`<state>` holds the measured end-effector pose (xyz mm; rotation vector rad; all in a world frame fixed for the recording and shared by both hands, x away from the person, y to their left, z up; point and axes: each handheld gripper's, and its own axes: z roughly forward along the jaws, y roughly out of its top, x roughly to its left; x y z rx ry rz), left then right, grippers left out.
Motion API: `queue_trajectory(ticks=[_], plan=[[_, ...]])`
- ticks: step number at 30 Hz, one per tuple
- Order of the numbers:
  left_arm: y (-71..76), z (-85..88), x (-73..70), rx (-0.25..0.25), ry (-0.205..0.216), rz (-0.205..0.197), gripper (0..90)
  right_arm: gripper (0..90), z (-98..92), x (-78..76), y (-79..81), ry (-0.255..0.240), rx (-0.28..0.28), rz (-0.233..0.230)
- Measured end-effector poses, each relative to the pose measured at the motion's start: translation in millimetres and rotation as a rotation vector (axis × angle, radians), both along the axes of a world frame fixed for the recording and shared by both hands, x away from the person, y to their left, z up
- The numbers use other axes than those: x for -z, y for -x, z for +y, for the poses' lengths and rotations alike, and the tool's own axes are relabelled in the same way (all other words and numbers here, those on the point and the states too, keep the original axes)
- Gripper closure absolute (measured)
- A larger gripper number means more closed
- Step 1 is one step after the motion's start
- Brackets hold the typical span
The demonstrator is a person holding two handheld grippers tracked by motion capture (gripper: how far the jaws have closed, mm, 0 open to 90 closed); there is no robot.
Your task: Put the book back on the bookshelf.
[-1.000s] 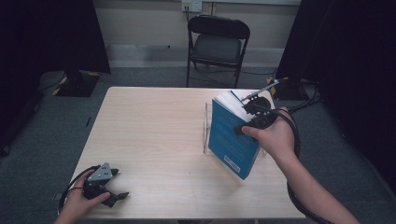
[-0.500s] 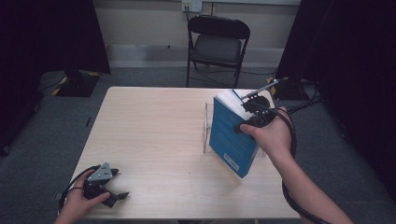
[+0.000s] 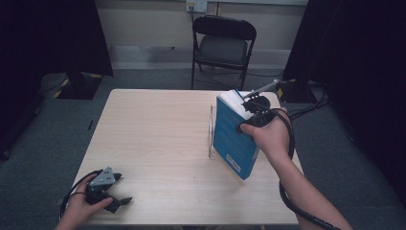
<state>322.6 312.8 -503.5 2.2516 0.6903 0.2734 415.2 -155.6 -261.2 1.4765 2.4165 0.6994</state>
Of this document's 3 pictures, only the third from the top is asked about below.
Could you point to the person's right hand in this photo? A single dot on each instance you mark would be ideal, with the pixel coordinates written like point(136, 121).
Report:
point(273, 137)

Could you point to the black folding chair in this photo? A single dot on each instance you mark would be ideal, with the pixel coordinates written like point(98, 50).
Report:
point(223, 48)

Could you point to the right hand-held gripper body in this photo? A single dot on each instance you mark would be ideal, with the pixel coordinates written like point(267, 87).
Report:
point(260, 108)

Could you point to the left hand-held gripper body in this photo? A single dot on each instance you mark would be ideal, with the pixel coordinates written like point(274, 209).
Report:
point(102, 182)

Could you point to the blue book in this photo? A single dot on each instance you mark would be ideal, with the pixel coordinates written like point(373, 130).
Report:
point(231, 140)

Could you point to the person's left hand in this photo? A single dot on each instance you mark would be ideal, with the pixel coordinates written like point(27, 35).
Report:
point(78, 207)

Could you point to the black stand base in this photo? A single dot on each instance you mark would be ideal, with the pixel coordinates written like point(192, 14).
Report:
point(79, 86)
point(298, 92)

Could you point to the grey tape strip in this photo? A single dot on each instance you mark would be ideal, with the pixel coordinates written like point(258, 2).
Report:
point(59, 201)

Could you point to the black curtain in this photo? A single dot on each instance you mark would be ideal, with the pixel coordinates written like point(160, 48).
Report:
point(38, 48)
point(360, 64)

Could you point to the white wall outlet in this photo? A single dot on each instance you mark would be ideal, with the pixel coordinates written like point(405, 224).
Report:
point(196, 5)

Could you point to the small black pen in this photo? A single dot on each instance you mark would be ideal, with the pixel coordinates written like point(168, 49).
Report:
point(90, 124)

